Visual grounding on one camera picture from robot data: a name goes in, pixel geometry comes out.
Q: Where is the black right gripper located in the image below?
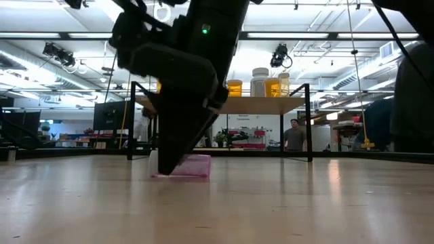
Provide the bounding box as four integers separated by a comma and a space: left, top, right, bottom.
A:
108, 0, 252, 176

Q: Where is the pink pill vial white cap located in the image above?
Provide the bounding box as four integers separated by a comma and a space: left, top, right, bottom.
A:
148, 150, 212, 179

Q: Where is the narrow amber pill vial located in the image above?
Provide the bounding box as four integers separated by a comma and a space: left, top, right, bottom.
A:
278, 71, 291, 98

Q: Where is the red bin storage shelf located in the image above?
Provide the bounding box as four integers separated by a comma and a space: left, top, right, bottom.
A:
333, 115, 366, 153

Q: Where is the green potted plant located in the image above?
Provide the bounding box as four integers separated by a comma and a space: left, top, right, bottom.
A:
212, 131, 229, 148

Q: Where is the red white storage rack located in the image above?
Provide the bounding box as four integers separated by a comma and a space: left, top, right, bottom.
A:
227, 127, 268, 150

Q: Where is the black computer monitor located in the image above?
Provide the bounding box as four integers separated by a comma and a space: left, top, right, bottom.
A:
93, 100, 132, 131

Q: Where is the black ceiling spotlight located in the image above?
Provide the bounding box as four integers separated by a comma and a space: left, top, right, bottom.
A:
42, 41, 77, 68

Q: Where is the black overhead crossbar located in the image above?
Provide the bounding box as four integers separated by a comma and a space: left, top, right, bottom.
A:
0, 30, 434, 42

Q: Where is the thin yellow hanging cord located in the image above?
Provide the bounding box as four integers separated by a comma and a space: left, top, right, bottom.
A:
118, 70, 132, 150

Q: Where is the wooden shelf black metal frame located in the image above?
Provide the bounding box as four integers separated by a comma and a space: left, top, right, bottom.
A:
127, 81, 315, 163

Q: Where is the thin black hanging cable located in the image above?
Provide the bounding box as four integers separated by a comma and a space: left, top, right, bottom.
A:
104, 52, 119, 102

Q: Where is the white hanging ring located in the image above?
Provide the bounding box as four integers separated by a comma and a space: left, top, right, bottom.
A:
154, 3, 172, 24

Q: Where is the black overhead camera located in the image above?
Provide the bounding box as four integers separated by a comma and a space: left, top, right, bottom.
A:
269, 43, 294, 69

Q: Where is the yellow hanging cord with weight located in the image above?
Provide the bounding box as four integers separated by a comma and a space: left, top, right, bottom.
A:
345, 0, 376, 150

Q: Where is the black aluminium table frame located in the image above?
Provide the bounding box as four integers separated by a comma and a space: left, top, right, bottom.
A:
0, 146, 434, 165

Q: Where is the white wall air vent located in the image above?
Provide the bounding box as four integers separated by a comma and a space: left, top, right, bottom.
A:
379, 41, 395, 60

